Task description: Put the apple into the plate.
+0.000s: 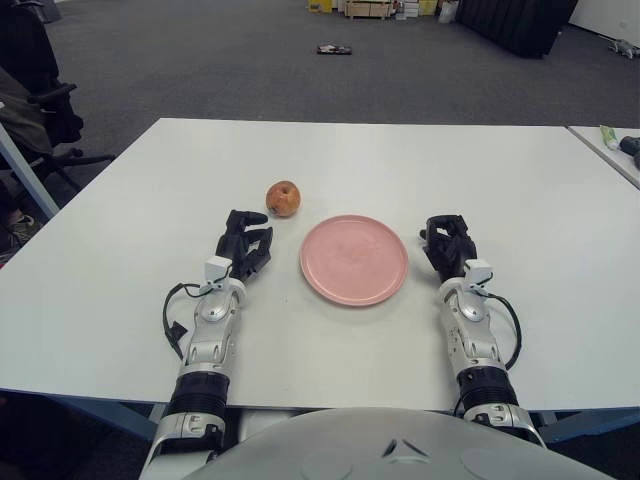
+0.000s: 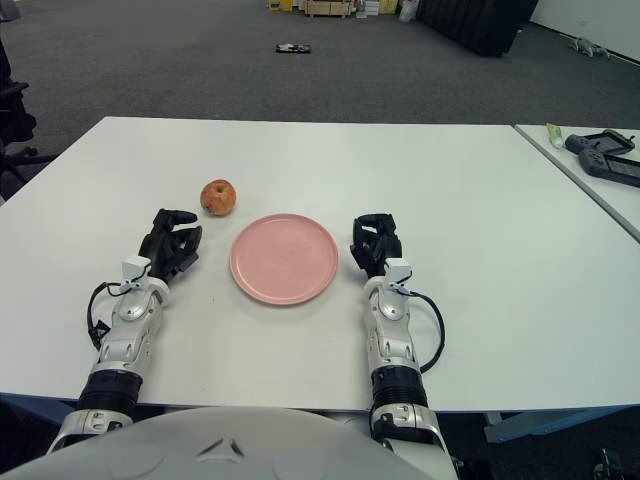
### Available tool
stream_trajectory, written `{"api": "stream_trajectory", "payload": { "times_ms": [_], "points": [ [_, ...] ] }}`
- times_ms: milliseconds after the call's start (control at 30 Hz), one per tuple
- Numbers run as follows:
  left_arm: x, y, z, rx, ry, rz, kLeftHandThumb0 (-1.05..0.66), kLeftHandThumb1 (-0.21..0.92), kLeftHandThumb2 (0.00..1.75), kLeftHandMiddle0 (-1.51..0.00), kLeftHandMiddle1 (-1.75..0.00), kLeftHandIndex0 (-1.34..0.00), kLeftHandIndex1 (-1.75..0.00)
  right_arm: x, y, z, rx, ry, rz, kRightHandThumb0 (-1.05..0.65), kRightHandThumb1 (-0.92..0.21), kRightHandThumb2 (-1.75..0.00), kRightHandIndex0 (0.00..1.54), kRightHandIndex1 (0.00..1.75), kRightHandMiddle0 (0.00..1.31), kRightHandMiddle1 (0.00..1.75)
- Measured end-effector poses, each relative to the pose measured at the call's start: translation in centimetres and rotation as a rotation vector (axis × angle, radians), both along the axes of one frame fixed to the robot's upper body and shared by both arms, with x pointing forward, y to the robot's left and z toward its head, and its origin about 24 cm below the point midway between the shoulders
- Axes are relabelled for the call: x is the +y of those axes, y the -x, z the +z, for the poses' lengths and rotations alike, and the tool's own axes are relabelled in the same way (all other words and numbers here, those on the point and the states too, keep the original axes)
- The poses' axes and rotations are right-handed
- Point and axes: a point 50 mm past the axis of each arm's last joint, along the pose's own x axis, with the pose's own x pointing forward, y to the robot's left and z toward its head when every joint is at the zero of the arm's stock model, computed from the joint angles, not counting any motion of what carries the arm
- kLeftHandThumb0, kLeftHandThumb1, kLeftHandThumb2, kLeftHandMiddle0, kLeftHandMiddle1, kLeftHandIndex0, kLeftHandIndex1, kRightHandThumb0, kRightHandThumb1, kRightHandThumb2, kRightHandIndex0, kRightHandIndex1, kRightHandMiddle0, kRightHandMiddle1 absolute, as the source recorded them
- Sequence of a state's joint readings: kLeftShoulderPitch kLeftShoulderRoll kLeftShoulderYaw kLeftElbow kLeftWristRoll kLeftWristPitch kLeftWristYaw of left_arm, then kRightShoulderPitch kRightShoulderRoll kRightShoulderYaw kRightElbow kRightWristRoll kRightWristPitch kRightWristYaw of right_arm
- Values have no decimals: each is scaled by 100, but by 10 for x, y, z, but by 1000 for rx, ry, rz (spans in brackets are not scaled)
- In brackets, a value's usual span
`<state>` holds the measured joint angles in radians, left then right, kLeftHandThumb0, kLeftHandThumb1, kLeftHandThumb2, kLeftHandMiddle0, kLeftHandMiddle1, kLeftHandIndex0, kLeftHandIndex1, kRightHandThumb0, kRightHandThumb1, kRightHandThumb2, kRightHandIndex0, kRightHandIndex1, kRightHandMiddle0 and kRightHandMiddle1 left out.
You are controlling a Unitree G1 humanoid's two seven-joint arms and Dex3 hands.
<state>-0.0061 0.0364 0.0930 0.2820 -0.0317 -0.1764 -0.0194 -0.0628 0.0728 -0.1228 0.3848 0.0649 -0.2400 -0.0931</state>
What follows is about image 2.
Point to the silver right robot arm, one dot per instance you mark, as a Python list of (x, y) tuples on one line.
[(392, 345)]

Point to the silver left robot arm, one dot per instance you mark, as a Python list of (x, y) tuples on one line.
[(125, 320)]

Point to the white box stack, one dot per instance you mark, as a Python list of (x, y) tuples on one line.
[(377, 6)]

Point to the green white tube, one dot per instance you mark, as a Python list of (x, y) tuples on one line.
[(555, 135)]

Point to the wooden crate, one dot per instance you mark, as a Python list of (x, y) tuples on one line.
[(330, 7)]

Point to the pink round plate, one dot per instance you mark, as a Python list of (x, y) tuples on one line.
[(283, 260)]

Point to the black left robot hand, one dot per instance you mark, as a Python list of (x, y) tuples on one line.
[(167, 245)]

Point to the red yellow apple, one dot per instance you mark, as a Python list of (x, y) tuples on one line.
[(218, 198)]

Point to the large black cabinet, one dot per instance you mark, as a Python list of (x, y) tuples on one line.
[(475, 25)]

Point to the yellow box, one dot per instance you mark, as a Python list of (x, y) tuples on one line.
[(279, 4)]

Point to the black handheld controller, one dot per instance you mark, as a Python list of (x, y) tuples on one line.
[(607, 167)]

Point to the white plastic bag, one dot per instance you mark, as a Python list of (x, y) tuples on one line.
[(407, 10)]

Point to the black office chair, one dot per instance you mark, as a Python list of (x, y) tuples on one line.
[(12, 120)]

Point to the small black floor tray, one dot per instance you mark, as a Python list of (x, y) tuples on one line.
[(293, 48)]

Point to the grey robot torso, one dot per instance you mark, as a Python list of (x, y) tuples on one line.
[(225, 450)]

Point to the blue table frame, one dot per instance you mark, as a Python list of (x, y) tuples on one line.
[(550, 420)]

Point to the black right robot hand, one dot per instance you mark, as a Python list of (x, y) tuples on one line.
[(377, 245)]

